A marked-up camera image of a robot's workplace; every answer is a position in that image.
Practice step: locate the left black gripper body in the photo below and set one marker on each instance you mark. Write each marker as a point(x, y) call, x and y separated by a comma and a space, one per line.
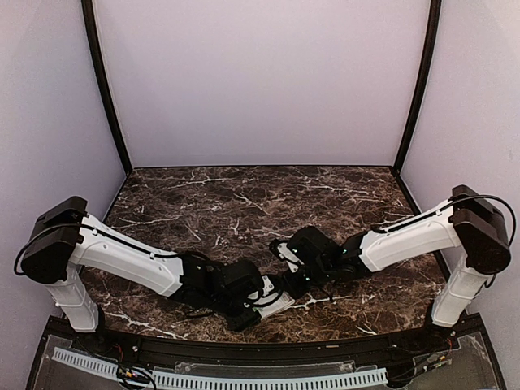
point(234, 322)

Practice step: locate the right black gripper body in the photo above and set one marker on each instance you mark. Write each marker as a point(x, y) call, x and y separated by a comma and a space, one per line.
point(299, 289)

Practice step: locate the white remote control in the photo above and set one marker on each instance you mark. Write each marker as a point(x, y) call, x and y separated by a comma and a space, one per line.
point(280, 305)

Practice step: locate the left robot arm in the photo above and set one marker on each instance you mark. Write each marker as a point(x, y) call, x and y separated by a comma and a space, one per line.
point(68, 237)

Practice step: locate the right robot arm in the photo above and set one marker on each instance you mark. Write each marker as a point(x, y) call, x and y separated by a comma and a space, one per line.
point(466, 220)

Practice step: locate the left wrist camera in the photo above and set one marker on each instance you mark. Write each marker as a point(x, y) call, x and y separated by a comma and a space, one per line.
point(271, 291)

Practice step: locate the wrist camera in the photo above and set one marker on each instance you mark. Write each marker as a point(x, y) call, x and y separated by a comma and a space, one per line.
point(280, 249)
point(271, 291)

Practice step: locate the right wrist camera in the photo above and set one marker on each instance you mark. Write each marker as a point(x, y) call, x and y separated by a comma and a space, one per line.
point(280, 249)

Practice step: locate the black front rail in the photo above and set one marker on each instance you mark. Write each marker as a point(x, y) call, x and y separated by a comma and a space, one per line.
point(393, 349)

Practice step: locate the white slotted cable duct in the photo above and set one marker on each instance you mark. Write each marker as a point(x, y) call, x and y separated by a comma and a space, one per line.
point(206, 376)

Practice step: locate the left black frame post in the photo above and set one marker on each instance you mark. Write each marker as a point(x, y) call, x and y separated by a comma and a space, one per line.
point(104, 89)

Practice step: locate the black frame post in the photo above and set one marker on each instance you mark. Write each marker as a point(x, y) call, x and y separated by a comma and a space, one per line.
point(104, 89)
point(420, 87)

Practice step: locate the right black frame post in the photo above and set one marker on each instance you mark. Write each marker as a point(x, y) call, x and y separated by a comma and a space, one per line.
point(420, 87)

